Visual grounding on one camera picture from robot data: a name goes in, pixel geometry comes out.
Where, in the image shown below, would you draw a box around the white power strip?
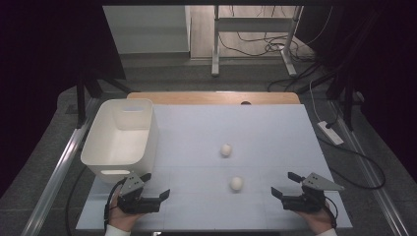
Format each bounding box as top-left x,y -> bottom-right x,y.
317,120 -> 345,147

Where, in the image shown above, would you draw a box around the black curved floor cable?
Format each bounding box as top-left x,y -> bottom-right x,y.
64,164 -> 89,236

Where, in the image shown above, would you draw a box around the thin white cable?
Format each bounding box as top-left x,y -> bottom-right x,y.
309,80 -> 325,123

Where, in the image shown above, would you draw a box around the person's right hand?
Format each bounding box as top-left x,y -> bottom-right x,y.
295,202 -> 335,235

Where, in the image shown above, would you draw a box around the black looped floor cable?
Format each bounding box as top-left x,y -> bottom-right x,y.
317,135 -> 387,191

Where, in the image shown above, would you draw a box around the white cabinet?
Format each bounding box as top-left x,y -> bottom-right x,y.
102,4 -> 192,55

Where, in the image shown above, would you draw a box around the person's left hand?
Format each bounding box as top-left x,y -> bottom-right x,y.
107,191 -> 148,232

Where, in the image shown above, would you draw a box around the black tripod stand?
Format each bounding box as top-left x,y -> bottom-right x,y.
75,69 -> 142,130

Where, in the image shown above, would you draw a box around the thick black floor cables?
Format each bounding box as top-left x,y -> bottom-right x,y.
266,61 -> 333,94

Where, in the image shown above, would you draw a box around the dark curtain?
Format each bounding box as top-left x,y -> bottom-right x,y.
0,0 -> 128,199
296,0 -> 417,185

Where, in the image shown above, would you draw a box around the white metal stand frame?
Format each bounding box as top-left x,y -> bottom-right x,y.
210,4 -> 305,79

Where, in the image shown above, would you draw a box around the left hand-held gripper black cable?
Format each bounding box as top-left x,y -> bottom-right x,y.
103,178 -> 128,231

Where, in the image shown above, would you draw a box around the white board table cover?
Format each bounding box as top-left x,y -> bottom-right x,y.
76,103 -> 353,231

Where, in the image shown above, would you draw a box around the aluminium floor rail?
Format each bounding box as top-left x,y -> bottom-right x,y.
328,99 -> 411,236
20,97 -> 100,236

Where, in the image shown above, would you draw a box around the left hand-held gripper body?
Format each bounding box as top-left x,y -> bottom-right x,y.
116,172 -> 161,215

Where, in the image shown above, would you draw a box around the black stand with cables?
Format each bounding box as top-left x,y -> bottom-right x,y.
325,63 -> 366,133

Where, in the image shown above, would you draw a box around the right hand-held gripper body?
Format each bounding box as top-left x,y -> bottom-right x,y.
281,172 -> 346,213

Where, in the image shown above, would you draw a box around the white plastic bin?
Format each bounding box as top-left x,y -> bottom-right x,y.
80,97 -> 160,184

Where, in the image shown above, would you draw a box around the right hand-held gripper black cable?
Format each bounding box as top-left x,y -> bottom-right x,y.
324,196 -> 338,230

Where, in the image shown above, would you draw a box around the tangle of thin floor cables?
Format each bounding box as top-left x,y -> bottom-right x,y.
217,5 -> 333,62

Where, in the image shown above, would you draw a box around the hand-held gripper black cable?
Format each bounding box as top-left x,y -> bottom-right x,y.
324,196 -> 338,230
103,178 -> 128,231

